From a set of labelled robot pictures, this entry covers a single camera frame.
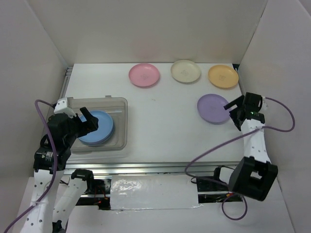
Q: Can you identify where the blue plastic plate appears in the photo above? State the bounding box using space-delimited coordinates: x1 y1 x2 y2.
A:
79 110 114 146

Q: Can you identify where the purple plate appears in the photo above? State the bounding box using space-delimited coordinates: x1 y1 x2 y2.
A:
197 94 230 124
80 127 115 146

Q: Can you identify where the pink plastic plate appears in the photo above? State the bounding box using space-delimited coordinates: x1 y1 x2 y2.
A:
128 63 160 88

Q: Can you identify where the purple plate front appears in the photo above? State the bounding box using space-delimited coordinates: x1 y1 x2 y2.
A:
80 127 115 146

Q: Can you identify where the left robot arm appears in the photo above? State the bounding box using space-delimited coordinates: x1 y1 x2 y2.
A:
21 107 98 233

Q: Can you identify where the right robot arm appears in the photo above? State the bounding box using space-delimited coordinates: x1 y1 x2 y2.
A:
211 92 278 201

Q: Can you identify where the clear plastic bin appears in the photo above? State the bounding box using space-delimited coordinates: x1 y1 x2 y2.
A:
68 96 128 154

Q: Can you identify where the orange plastic plate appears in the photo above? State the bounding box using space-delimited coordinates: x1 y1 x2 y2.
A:
207 65 239 89

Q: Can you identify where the cream plastic plate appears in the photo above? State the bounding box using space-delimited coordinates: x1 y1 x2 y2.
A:
171 60 201 84

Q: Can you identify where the white foil tape sheet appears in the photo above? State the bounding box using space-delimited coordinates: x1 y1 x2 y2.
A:
110 175 201 210

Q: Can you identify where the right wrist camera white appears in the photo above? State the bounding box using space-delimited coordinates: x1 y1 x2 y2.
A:
261 96 268 111

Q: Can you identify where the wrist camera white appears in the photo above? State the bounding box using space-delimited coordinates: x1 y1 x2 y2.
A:
53 97 76 118
261 96 268 111

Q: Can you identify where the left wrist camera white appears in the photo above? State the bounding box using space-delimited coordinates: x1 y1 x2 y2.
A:
53 97 76 118

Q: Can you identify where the aluminium frame rail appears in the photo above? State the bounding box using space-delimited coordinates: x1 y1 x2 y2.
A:
63 63 241 175

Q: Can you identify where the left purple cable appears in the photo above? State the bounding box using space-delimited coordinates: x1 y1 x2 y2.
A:
3 99 60 233

